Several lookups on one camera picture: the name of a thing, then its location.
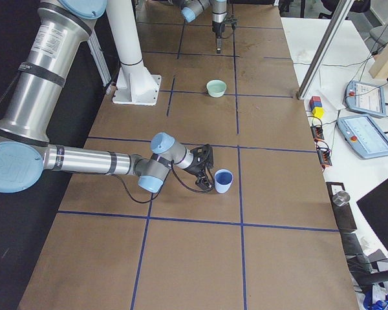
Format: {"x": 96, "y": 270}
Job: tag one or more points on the black power strip far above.
{"x": 317, "y": 132}

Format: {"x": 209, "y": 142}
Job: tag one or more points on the blue-grey plastic cup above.
{"x": 223, "y": 180}

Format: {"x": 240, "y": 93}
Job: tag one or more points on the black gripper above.
{"x": 218, "y": 28}
{"x": 194, "y": 168}

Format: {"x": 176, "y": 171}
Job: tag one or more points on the black monitor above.
{"x": 374, "y": 207}

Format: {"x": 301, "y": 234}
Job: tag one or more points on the teach pendant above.
{"x": 365, "y": 98}
{"x": 364, "y": 136}

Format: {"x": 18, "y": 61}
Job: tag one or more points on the black power strip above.
{"x": 317, "y": 132}
{"x": 324, "y": 156}

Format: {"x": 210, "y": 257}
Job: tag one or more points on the black power strip near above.
{"x": 324, "y": 156}

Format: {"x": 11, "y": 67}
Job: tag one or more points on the blue block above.
{"x": 315, "y": 105}

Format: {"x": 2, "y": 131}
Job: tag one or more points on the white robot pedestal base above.
{"x": 135, "y": 84}

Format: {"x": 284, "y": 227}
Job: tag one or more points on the steel cup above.
{"x": 341, "y": 198}

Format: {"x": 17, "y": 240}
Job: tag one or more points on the far teach pendant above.
{"x": 365, "y": 98}

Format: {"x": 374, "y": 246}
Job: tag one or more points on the black box under cup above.
{"x": 343, "y": 214}

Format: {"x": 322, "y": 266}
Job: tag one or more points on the near teach pendant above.
{"x": 364, "y": 136}

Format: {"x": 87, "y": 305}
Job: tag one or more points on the yellow block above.
{"x": 318, "y": 112}

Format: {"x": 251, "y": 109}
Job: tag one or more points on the aluminium frame post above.
{"x": 336, "y": 21}

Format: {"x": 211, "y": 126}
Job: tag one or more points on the light green bowl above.
{"x": 216, "y": 88}

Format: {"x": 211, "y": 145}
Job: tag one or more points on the red block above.
{"x": 316, "y": 99}

